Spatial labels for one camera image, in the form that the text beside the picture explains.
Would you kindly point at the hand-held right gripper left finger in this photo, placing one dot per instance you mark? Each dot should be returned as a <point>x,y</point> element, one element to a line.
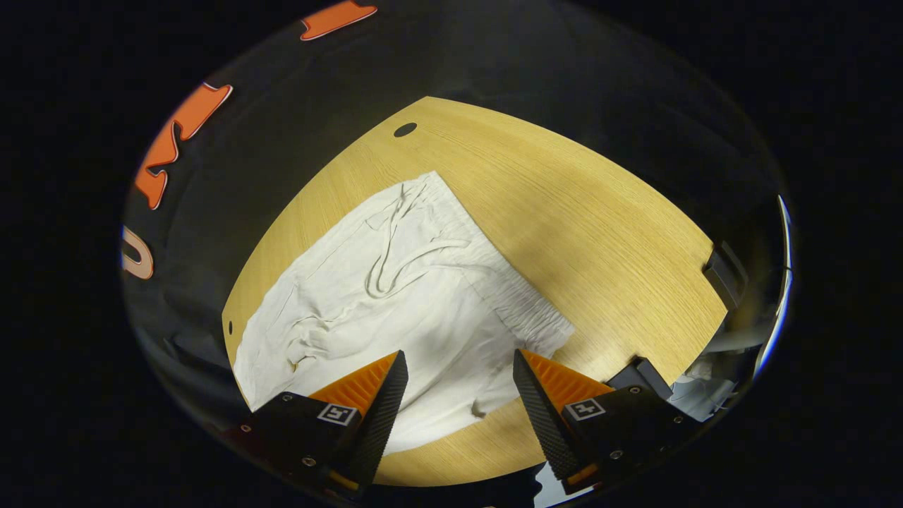
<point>381,423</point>

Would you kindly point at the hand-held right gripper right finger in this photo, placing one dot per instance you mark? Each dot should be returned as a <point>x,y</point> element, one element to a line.
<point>543,423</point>

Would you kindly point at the white jeans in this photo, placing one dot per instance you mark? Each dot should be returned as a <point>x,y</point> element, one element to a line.
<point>423,310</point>

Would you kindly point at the black backdrop cloth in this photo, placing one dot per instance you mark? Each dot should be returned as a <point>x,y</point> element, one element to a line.
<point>564,63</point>

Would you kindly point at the black table bracket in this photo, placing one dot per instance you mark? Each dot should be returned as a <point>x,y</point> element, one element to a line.
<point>723,275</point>
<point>645,374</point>

